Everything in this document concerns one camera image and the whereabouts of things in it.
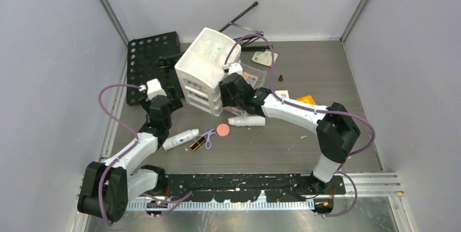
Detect black gold lipstick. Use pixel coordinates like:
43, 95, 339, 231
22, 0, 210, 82
190, 139, 206, 152

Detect yellow red toy block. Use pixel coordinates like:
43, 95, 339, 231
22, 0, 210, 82
296, 95, 316, 105

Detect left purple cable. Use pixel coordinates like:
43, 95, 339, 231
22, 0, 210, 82
98, 84, 194, 225

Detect purple cable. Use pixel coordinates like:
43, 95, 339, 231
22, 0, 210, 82
98, 84, 194, 225
223, 33, 376, 218

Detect pink round compact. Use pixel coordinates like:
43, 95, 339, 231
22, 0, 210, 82
216, 123, 230, 137

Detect white sachet packet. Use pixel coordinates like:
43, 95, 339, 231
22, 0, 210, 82
251, 51, 273, 67

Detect large white spray bottle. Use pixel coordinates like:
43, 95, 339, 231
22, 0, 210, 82
163, 129, 199, 151

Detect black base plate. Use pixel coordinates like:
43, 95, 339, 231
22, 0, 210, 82
146, 173, 346, 203

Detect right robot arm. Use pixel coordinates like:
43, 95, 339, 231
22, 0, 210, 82
219, 73, 360, 194

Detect small white bottle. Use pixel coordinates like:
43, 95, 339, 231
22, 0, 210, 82
228, 116, 266, 127

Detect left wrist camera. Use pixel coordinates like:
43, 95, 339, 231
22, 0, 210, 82
139, 79, 167, 101

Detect black music stand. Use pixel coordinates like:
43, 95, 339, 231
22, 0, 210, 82
126, 1, 269, 105

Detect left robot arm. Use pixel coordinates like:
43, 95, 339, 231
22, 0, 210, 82
77, 91, 183, 222

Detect purple eyelash curler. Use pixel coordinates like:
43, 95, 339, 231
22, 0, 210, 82
194, 128, 217, 150

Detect white barcode packet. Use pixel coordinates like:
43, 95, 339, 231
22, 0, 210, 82
275, 90, 289, 98

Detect colorful eyeshadow palette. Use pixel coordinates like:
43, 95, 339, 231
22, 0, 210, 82
243, 72, 258, 87

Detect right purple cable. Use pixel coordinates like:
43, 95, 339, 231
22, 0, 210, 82
223, 33, 376, 218

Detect white plastic drawer organizer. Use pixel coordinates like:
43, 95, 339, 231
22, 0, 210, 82
175, 28, 248, 118

